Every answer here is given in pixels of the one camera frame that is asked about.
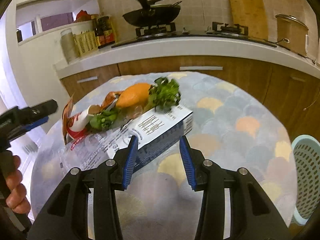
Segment dark sauce bottle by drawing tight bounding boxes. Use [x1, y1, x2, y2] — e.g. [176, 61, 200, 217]
[91, 14, 106, 49]
[98, 16, 116, 45]

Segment green leafy vegetable scrap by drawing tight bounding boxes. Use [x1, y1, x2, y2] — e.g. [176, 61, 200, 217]
[89, 77, 181, 132]

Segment wooden kitchen cabinets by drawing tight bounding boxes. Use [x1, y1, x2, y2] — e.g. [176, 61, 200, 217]
[60, 56, 319, 139]

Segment black wok with lid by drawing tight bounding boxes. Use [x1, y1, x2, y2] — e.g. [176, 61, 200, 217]
[123, 0, 182, 27]

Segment grey cylindrical canister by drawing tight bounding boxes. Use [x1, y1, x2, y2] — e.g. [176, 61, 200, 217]
[61, 28, 79, 63]

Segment wooden cutting board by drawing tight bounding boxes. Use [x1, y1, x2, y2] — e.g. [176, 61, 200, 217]
[229, 0, 268, 40]

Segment white blue carton box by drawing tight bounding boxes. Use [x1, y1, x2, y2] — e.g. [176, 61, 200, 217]
[107, 105, 193, 172]

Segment person's left hand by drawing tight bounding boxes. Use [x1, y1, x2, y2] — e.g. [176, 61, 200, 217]
[5, 155, 31, 215]

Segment light blue perforated trash basket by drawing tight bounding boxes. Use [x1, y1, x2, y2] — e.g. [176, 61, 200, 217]
[292, 135, 320, 226]

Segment clear printed plastic bag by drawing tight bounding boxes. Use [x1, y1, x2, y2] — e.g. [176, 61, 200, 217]
[59, 120, 137, 172]

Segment yellow plastic basket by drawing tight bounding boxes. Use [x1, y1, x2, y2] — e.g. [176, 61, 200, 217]
[74, 31, 98, 57]

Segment black gas stove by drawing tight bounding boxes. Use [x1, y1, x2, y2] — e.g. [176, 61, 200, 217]
[111, 22, 278, 48]

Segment orange peel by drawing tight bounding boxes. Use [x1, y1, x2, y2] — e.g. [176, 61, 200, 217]
[116, 83, 151, 108]

